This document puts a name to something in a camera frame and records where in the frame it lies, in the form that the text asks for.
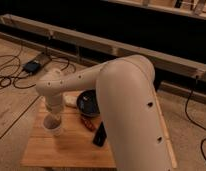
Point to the brown red small object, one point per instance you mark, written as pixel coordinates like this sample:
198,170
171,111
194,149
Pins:
88,124

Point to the wooden square table board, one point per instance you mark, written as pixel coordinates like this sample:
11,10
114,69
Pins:
72,148

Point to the long wooden beam rail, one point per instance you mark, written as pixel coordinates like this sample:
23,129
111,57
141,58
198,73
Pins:
163,61

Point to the white sponge block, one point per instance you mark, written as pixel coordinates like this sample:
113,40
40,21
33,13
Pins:
70,101

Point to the black rectangular remote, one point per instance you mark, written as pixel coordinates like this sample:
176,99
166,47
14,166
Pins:
100,136

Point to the beige cylindrical gripper body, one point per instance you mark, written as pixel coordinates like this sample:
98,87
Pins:
55,106

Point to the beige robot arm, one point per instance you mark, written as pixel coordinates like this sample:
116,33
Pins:
128,107

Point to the black power adapter box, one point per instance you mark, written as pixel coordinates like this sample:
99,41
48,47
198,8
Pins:
31,67

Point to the black bowl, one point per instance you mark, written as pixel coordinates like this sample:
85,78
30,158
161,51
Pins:
87,103

